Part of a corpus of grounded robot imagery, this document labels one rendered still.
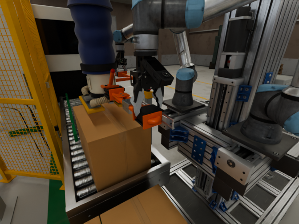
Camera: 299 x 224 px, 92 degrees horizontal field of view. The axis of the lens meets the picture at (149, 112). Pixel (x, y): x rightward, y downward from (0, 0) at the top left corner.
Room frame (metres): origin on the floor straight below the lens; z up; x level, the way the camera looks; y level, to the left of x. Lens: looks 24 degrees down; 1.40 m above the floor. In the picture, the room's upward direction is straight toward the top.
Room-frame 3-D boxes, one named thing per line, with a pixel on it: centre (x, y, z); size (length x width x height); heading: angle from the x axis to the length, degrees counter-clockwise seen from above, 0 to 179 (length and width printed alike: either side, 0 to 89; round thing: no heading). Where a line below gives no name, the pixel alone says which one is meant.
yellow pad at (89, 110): (0.93, 0.41, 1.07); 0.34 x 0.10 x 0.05; 32
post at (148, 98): (1.41, 0.01, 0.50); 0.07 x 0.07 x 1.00; 31
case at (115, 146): (0.98, 0.32, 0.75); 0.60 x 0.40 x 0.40; 33
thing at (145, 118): (0.46, 0.01, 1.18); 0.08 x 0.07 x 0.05; 32
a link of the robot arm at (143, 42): (0.48, 0.01, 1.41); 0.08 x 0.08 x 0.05
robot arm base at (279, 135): (0.56, -0.50, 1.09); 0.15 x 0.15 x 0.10
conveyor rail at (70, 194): (1.50, 1.03, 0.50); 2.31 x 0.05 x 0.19; 31
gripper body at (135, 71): (0.49, 0.02, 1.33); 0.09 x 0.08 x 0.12; 32
